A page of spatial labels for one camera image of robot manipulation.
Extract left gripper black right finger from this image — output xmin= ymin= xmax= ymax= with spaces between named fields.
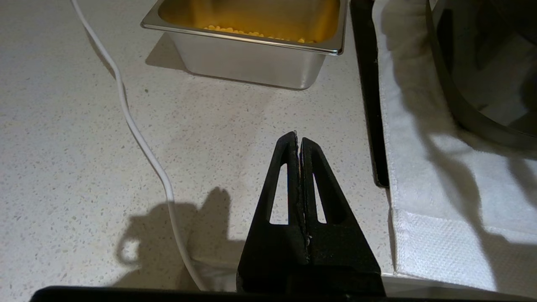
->
xmin=300 ymin=137 xmax=385 ymax=293

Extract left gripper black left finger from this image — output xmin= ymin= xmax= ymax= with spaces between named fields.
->
xmin=236 ymin=131 xmax=311 ymax=293

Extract black rice cooker base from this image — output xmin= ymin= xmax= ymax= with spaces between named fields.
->
xmin=425 ymin=0 xmax=537 ymax=149

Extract white cloth mat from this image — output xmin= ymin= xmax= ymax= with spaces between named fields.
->
xmin=371 ymin=0 xmax=537 ymax=293

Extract long black flat strip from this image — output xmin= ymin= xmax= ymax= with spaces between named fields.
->
xmin=350 ymin=0 xmax=390 ymax=188

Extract stainless steel food pan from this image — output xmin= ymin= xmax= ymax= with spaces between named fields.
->
xmin=141 ymin=0 xmax=349 ymax=90

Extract yellow corn kernels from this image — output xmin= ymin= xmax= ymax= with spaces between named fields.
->
xmin=203 ymin=24 xmax=315 ymax=44

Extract white power cable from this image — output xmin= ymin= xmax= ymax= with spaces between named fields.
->
xmin=70 ymin=0 xmax=210 ymax=292

